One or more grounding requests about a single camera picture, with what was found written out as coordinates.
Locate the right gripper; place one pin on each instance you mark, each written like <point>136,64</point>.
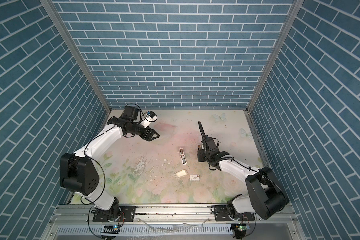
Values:
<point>200,158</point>

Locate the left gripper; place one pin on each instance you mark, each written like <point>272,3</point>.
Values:
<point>149,137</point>

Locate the staple box sleeve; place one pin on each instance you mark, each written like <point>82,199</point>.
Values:
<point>194,178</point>

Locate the staple box tray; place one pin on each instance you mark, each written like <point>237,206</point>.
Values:
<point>181,173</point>

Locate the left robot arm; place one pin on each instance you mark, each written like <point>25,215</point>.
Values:
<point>78,173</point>

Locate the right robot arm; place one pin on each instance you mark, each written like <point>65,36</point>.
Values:
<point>265,195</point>

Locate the right controller board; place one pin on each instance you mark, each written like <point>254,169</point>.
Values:
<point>240,230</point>

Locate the controller board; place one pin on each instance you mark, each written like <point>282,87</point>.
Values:
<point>110,232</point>
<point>240,230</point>

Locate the left controller board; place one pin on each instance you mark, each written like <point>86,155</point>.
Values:
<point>110,232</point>

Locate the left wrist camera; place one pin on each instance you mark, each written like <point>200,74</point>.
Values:
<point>148,117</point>

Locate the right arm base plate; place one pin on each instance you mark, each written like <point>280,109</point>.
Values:
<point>224,213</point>

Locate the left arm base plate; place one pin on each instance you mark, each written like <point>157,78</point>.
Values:
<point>114,215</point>

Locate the aluminium front rail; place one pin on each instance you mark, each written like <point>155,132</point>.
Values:
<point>170,222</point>

